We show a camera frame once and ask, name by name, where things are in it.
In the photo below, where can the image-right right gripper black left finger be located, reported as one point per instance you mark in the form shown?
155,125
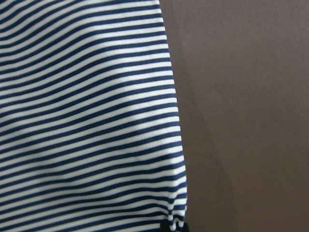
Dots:
164,226

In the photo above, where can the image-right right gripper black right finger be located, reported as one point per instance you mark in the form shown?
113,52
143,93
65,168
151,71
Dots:
185,228

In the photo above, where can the navy white striped polo shirt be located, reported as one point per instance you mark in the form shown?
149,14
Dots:
90,137

